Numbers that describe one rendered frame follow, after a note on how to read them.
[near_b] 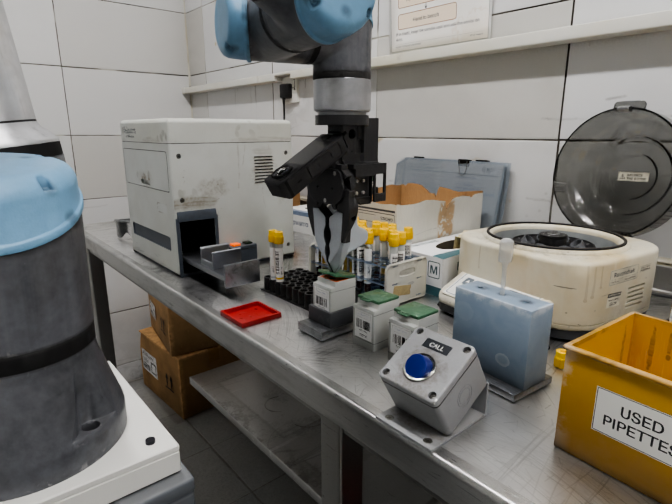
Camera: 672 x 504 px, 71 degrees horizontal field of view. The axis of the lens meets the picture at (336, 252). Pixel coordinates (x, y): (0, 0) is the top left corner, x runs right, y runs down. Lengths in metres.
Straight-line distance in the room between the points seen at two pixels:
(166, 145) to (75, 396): 0.60
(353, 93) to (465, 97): 0.61
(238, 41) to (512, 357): 0.45
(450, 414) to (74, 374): 0.32
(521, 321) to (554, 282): 0.17
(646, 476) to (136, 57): 2.20
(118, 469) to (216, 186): 0.65
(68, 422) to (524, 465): 0.37
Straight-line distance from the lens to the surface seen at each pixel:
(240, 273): 0.83
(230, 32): 0.57
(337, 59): 0.62
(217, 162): 0.97
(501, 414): 0.53
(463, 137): 1.20
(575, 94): 1.07
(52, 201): 0.39
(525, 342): 0.54
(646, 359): 0.58
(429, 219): 0.95
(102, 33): 2.30
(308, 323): 0.68
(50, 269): 0.40
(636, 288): 0.80
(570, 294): 0.70
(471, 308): 0.57
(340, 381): 0.56
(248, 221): 1.02
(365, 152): 0.66
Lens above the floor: 1.15
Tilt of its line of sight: 14 degrees down
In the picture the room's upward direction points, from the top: straight up
